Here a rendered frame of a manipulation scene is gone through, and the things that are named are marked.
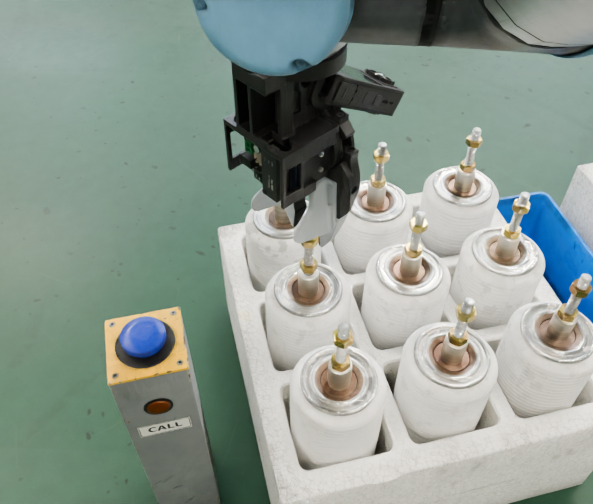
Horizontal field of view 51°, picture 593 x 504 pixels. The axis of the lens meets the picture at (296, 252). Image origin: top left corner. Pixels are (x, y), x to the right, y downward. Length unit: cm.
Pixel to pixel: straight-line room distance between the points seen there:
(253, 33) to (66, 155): 106
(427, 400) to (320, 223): 21
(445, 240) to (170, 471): 44
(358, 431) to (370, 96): 31
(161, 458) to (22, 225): 63
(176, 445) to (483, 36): 50
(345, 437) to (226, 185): 69
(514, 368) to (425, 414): 11
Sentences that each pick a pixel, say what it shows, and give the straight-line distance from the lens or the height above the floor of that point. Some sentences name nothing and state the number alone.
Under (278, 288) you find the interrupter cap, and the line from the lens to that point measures 68.
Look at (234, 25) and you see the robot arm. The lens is 31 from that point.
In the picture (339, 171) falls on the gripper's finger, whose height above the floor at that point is 44.
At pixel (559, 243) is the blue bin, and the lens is 105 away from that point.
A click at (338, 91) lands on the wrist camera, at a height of 51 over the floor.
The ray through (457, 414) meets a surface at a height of 22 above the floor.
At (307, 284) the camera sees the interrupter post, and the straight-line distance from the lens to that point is 66.
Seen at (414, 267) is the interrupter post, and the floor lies 27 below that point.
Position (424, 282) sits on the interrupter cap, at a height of 25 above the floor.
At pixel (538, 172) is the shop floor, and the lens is 131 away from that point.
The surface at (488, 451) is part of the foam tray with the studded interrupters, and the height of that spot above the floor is 18.
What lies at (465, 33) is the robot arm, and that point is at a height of 63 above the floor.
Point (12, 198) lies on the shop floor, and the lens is 128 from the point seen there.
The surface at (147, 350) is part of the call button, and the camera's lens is 56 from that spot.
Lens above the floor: 78
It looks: 47 degrees down
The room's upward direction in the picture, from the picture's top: straight up
